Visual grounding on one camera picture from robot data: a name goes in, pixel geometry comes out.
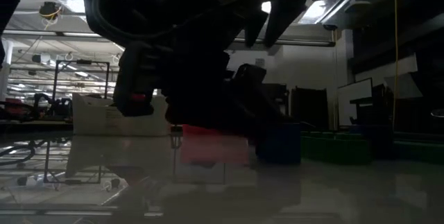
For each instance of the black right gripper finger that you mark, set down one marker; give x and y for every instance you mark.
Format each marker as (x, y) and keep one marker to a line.
(281, 19)
(255, 30)

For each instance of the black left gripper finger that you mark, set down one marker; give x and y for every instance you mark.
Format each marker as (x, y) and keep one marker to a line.
(253, 99)
(133, 75)

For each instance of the red long block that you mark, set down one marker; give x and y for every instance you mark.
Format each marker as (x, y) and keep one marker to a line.
(137, 97)

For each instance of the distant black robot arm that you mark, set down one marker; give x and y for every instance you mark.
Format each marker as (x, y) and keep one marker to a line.
(52, 107)

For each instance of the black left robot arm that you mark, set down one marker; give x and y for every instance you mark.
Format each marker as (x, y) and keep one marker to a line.
(145, 9)

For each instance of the blue small block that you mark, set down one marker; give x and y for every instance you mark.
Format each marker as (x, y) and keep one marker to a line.
(277, 144)

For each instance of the pink plastic bin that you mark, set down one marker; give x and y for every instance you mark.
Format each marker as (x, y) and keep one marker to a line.
(208, 131)

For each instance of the tall black cabinet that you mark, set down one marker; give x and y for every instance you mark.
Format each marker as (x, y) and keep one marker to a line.
(308, 109)

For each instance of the white plastic bin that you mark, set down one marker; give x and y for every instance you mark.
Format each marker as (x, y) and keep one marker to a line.
(93, 120)

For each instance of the white board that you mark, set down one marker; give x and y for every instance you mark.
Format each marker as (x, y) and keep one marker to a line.
(354, 99)

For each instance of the black metal frame stand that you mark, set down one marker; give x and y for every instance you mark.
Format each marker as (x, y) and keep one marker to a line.
(55, 78)

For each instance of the black table frame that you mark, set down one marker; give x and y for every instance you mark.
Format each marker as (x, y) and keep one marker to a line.
(34, 128)

